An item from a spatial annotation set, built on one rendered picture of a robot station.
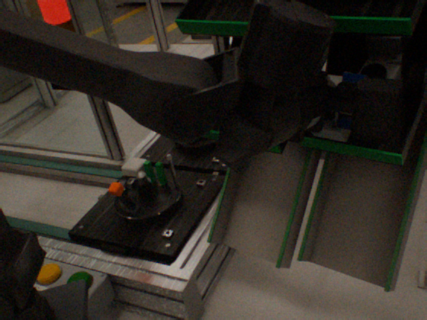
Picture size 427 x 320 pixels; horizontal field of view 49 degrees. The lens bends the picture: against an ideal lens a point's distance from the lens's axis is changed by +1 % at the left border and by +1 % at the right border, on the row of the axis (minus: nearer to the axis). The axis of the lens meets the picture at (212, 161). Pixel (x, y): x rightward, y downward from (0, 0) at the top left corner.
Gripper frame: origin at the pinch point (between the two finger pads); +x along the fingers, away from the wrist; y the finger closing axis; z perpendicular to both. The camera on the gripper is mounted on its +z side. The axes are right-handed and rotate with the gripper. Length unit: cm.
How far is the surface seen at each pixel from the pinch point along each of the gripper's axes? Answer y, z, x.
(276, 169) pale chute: 12.7, -16.9, 12.5
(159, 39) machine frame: 122, -12, 102
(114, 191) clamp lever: 38.1, -23.4, -0.1
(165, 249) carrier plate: 28.2, -32.8, 2.1
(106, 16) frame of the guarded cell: 140, -2, 89
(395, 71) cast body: -5.0, 1.8, 7.7
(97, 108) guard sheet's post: 61, -15, 16
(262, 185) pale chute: 14.3, -19.7, 11.0
